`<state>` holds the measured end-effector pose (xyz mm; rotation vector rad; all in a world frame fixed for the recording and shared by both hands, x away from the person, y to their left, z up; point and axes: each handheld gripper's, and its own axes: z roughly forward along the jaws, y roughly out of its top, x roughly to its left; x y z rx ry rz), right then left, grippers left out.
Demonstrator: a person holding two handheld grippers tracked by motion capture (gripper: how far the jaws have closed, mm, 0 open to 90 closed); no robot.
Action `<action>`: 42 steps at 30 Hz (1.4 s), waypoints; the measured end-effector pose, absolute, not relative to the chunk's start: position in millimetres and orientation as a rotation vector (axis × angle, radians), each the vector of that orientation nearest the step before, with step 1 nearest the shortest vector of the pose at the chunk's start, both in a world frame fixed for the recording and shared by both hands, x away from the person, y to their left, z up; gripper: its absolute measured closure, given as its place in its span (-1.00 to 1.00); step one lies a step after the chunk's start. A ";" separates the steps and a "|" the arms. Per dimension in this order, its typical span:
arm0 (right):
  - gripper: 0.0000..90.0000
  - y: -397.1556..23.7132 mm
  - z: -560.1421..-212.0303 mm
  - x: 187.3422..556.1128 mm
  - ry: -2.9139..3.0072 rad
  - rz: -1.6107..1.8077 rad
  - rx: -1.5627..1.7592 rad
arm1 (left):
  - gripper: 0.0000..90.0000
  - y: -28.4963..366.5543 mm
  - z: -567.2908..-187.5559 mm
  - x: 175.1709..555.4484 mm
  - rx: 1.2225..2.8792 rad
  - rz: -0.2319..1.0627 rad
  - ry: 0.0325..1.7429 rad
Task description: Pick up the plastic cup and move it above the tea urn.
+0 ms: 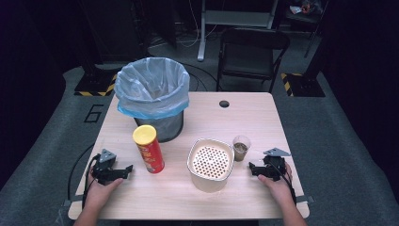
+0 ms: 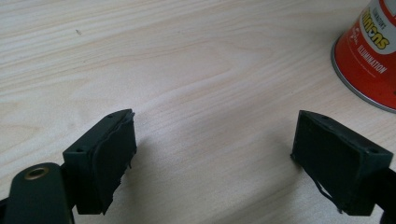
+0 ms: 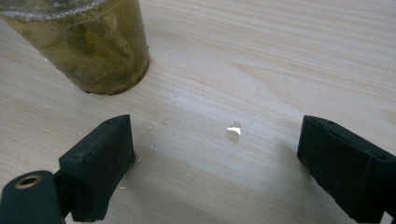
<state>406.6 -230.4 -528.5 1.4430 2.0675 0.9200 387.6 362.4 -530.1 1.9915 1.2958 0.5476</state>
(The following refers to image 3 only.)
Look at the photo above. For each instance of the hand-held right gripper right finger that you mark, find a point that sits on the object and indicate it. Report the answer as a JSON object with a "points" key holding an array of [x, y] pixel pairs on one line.
{"points": [[345, 171]]}

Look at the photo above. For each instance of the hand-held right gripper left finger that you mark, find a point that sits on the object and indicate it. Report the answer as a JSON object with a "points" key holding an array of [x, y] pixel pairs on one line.
{"points": [[96, 168]]}

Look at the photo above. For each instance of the red and yellow bottle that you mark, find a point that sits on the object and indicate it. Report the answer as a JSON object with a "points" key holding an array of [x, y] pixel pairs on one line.
{"points": [[93, 46]]}

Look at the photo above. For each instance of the small white scrap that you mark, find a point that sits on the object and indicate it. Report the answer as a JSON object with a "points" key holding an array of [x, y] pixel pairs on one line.
{"points": [[234, 130]]}

